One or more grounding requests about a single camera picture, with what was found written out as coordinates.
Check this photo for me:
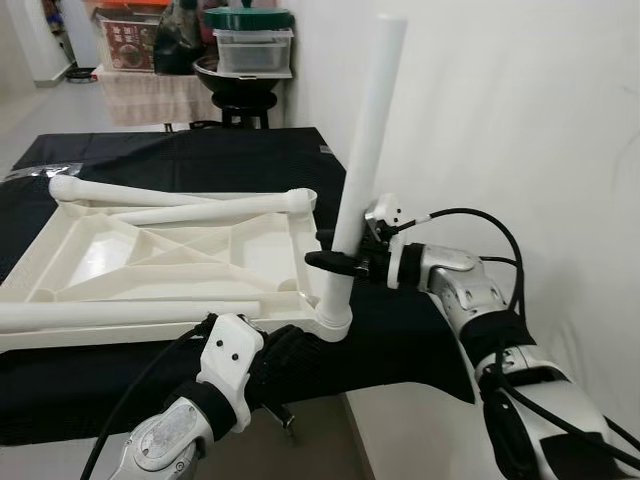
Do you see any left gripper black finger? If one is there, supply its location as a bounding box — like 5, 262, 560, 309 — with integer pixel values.
266, 348, 315, 386
262, 323, 319, 356

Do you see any black tablecloth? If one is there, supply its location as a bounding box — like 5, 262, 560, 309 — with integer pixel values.
0, 127, 476, 448

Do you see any clear container with green lid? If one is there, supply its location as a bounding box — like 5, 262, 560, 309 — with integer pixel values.
203, 5, 296, 76

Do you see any black bag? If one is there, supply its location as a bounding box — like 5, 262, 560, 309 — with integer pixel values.
153, 0, 216, 76

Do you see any printed box with orange lid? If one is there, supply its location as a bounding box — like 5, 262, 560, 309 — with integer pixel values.
85, 0, 166, 73

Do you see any small black floor object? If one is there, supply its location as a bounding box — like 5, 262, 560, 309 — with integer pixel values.
62, 63, 98, 83

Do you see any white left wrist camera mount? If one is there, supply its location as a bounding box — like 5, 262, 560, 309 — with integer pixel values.
197, 313, 266, 436

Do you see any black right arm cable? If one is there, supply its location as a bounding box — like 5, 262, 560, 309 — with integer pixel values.
405, 207, 640, 471

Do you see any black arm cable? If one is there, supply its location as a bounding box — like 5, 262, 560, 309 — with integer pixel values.
80, 315, 216, 480
405, 207, 640, 471

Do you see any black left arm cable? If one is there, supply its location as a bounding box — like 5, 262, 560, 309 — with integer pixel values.
80, 315, 216, 480

